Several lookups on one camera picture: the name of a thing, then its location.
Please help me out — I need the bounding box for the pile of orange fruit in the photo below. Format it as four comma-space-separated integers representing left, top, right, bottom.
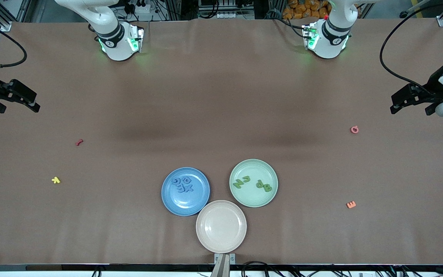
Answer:
283, 0, 330, 20

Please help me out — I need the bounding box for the pale green round plate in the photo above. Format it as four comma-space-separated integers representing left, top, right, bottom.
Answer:
229, 159, 278, 208

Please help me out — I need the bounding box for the brown table cover sheet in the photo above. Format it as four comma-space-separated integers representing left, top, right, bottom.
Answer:
0, 17, 443, 266

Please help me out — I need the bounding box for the blue round plate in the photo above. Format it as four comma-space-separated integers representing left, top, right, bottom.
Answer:
161, 167, 210, 217

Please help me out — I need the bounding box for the beige round plate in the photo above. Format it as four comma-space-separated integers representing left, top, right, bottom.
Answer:
196, 200, 247, 254

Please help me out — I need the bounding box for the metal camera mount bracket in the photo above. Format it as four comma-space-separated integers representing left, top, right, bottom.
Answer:
211, 253, 236, 277

